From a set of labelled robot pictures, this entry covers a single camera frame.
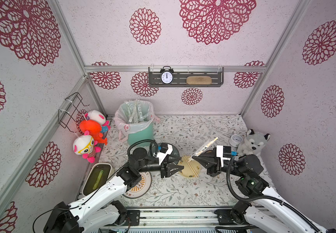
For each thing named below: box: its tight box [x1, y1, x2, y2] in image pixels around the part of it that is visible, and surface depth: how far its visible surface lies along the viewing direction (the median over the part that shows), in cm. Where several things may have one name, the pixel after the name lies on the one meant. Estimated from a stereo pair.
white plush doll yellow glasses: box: [72, 130, 101, 164], surface depth 83 cm
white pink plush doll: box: [84, 109, 111, 127], surface depth 96 cm
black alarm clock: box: [159, 65, 175, 85], surface depth 92 cm
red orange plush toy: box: [79, 119, 108, 146], surface depth 91 cm
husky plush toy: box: [237, 129, 271, 156], surface depth 85 cm
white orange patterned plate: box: [122, 171, 152, 199], surface depth 85 cm
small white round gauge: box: [228, 133, 243, 148], surface depth 104 cm
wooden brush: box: [185, 75, 213, 85], surface depth 92 cm
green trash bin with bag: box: [114, 99, 161, 146], surface depth 89 cm
